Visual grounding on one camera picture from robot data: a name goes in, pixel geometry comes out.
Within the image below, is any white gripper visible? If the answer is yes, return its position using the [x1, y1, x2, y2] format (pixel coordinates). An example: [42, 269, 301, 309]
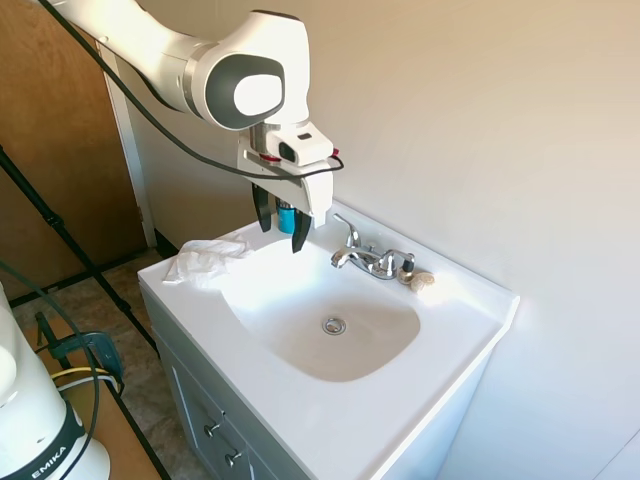
[237, 143, 335, 255]

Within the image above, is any white tissue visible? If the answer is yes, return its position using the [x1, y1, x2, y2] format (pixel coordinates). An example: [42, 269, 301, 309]
[161, 238, 257, 291]

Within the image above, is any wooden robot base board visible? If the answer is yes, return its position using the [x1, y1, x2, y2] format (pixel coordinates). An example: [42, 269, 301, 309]
[29, 342, 169, 480]

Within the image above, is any blue canister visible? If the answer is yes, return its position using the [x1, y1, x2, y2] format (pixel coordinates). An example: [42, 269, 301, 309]
[276, 197, 301, 235]

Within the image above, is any dark baseboard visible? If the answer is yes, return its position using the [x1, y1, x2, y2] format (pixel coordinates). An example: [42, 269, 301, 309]
[151, 227, 180, 257]

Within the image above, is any beige seashell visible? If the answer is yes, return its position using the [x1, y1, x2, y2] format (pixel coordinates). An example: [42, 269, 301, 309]
[409, 271, 437, 293]

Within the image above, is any grey vanity cabinet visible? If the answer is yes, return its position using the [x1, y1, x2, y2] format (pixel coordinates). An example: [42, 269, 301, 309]
[139, 284, 314, 480]

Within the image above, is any white sink vanity cabinet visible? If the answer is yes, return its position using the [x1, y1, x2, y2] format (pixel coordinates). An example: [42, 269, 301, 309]
[137, 198, 521, 480]

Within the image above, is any black tripod leg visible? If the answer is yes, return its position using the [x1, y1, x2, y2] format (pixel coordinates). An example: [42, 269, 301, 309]
[0, 144, 162, 362]

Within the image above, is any teal metal clamp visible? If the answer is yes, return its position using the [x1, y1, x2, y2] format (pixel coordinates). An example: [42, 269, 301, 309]
[33, 311, 125, 392]

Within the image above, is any brown wooden door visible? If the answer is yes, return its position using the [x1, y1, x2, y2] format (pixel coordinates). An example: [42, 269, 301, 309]
[0, 0, 147, 302]

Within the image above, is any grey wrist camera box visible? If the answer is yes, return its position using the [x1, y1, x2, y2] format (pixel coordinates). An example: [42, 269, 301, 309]
[264, 123, 335, 167]

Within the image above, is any chrome two-handle faucet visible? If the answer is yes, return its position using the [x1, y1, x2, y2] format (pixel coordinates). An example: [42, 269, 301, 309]
[329, 212, 416, 282]

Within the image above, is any white door frame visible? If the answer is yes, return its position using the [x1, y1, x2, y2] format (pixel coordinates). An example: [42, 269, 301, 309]
[96, 41, 159, 250]

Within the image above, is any yellow cable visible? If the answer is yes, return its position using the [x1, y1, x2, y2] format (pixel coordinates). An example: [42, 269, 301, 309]
[51, 366, 112, 384]

